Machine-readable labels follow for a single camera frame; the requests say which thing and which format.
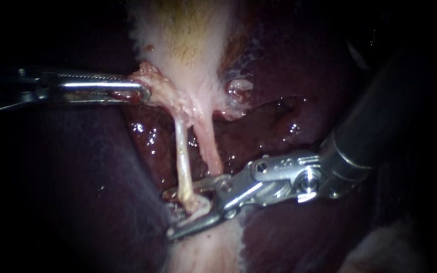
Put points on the right arm instrument jaw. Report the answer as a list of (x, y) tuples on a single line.
[(207, 184), (199, 224)]

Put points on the gallbladder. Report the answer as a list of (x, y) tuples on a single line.
[(188, 45)]

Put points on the thin tube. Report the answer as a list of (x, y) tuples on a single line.
[(208, 144), (183, 159)]

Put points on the pale fatty tissue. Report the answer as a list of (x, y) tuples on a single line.
[(207, 250), (385, 250), (238, 89)]

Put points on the right arm instrument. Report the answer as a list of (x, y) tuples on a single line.
[(275, 178)]

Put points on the left arm instrument jaw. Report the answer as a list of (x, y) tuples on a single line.
[(127, 85), (93, 77)]

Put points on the dark right arm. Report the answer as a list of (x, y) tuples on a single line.
[(374, 125)]

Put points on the left arm instrument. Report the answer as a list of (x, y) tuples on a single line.
[(21, 89)]

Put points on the dark red liver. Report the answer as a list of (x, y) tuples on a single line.
[(298, 94)]

